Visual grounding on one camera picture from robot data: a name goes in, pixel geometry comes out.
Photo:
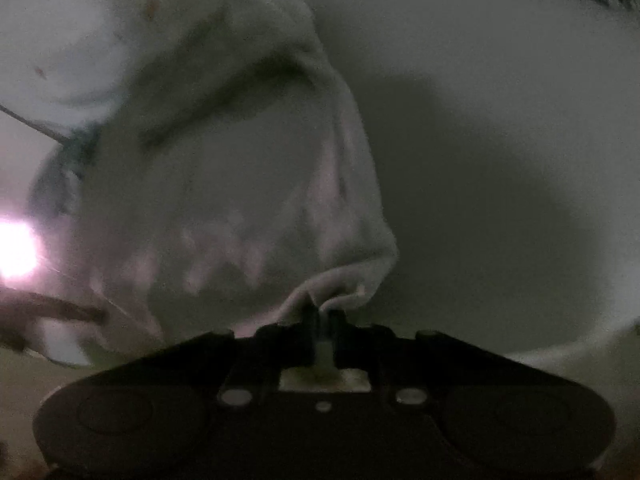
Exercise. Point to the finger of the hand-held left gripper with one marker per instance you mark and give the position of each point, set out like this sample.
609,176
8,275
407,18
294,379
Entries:
65,309

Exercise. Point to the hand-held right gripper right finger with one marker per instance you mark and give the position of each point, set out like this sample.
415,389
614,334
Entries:
342,335

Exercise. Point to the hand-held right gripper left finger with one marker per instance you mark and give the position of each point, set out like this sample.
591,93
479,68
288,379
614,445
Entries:
300,335

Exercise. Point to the grey garment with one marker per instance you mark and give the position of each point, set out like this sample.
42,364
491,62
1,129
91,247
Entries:
240,185

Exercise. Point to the carrot print bedsheet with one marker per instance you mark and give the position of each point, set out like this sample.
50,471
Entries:
50,35

